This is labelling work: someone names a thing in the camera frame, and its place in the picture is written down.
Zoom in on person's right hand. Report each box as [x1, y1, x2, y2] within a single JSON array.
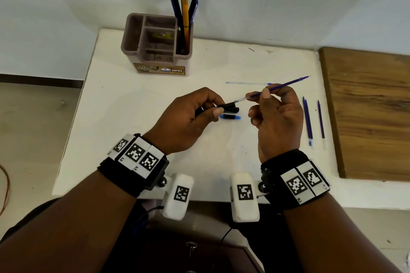
[[248, 84, 304, 163]]

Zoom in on person's left hand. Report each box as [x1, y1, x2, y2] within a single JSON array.
[[143, 87, 227, 155]]

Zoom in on black pen barrel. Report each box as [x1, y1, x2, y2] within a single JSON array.
[[195, 103, 240, 117]]

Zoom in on person's left forearm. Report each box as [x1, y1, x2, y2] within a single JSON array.
[[0, 170, 139, 273]]

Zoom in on person's right forearm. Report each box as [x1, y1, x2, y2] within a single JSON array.
[[282, 192, 403, 273]]

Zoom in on clear empty pen refill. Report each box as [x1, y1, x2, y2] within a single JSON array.
[[226, 81, 273, 86]]

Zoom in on thin blue pen refill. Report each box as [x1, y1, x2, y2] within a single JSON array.
[[317, 100, 327, 150]]

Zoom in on brown plastic pen holder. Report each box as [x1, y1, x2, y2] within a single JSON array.
[[120, 12, 194, 77]]

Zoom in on yellow pen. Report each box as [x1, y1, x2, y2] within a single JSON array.
[[181, 0, 190, 55]]

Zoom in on wooden board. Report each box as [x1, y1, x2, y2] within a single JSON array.
[[318, 46, 410, 182]]

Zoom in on dark blue pen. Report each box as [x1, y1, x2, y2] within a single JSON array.
[[187, 0, 199, 28], [169, 0, 184, 32]]

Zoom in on brown wooden drawer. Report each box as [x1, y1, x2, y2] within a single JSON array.
[[140, 201, 264, 273]]

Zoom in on black right wrist strap with markers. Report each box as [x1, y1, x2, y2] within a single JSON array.
[[260, 149, 331, 211]]

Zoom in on black wrist strap with markers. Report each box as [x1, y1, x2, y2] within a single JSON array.
[[98, 133, 170, 198], [260, 149, 331, 211]]

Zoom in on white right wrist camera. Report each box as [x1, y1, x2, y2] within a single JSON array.
[[230, 172, 261, 223]]

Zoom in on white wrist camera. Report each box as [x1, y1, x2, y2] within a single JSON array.
[[230, 172, 261, 223], [160, 173, 195, 221]]

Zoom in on black left wrist strap with markers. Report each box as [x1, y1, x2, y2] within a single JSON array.
[[98, 133, 170, 198]]

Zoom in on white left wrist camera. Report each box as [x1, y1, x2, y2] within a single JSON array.
[[160, 173, 195, 221]]

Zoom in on black cable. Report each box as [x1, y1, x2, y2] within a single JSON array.
[[208, 227, 233, 273], [129, 206, 164, 239]]

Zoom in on red cable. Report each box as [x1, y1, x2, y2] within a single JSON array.
[[0, 163, 12, 218]]

